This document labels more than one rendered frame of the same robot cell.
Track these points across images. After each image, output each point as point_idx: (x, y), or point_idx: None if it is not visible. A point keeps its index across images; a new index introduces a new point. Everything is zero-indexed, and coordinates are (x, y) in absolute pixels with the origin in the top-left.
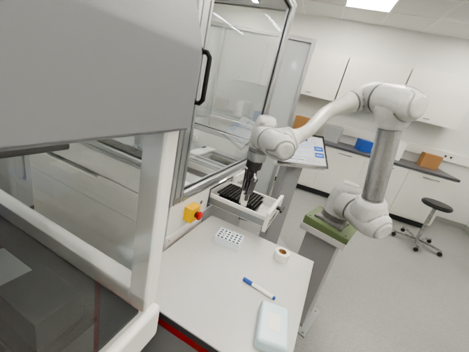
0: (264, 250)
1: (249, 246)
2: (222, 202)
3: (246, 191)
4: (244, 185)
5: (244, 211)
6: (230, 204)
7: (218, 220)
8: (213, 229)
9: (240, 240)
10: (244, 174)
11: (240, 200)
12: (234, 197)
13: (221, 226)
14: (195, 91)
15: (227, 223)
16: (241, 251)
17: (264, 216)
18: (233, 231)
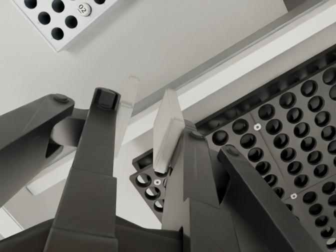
0: (1, 111)
1: (36, 64)
2: (278, 30)
3: (96, 112)
4: (183, 155)
5: (138, 112)
6: (225, 63)
7: (241, 29)
8: None
9: (30, 12)
10: (308, 250)
11: (166, 96)
12: (279, 124)
13: (192, 18)
14: None
15: (202, 61)
16: (9, 7)
17: (31, 182)
18: (82, 4)
